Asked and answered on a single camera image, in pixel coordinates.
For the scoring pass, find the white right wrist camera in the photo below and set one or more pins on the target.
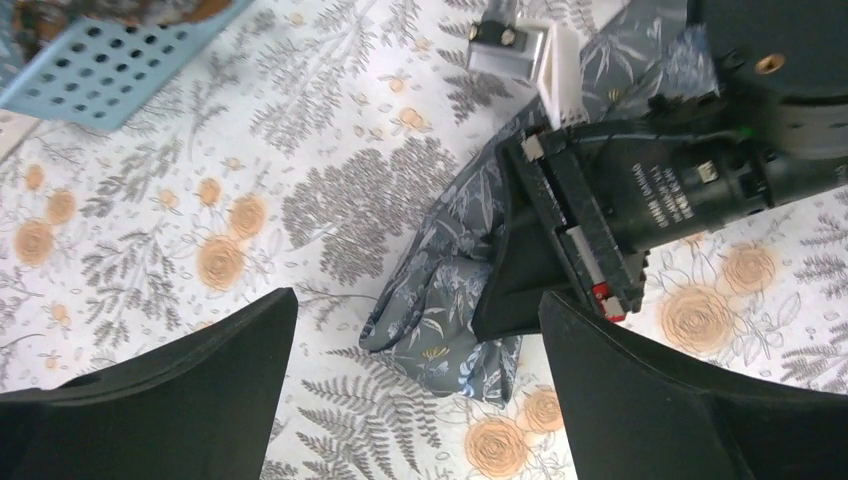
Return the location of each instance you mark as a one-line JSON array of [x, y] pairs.
[[542, 52]]

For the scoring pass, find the light blue plastic basket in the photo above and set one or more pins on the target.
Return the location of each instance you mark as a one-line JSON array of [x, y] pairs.
[[98, 74]]

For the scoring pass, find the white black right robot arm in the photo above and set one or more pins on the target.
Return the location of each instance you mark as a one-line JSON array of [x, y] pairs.
[[770, 54]]

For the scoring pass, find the floral tablecloth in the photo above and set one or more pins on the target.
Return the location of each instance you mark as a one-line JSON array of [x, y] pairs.
[[302, 149]]

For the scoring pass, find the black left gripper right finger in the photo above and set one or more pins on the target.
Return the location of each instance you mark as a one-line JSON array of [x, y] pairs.
[[636, 409]]

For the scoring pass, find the grey leaf pattern tie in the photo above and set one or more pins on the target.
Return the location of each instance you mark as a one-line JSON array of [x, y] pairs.
[[422, 320]]

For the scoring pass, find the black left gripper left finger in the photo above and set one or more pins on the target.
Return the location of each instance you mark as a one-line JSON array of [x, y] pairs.
[[200, 407]]

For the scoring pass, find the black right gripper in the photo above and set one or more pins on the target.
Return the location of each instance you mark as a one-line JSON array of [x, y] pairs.
[[585, 204]]

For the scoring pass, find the orange floral tie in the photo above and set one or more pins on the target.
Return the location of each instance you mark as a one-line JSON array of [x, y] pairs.
[[46, 19]]

